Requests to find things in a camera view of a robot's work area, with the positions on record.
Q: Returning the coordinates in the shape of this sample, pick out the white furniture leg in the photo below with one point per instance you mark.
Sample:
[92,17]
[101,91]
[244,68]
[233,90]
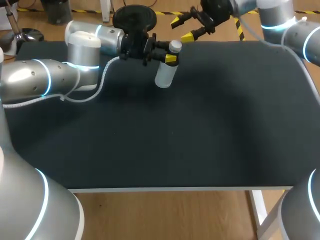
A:
[106,11]

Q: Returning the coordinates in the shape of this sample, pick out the chrome chair base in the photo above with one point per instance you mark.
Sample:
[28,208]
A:
[28,35]

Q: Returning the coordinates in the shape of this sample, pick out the white bottle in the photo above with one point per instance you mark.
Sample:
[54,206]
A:
[165,76]

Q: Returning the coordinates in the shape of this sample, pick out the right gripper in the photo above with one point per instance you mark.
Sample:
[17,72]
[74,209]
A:
[217,10]

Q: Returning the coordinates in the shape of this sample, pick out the black bin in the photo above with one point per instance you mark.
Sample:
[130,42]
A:
[56,11]

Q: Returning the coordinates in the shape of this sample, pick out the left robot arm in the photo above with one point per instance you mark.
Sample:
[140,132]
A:
[22,77]

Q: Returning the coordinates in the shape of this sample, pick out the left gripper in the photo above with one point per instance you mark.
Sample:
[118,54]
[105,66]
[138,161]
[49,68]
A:
[135,45]

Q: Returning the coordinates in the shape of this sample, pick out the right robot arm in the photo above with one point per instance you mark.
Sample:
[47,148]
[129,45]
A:
[303,37]

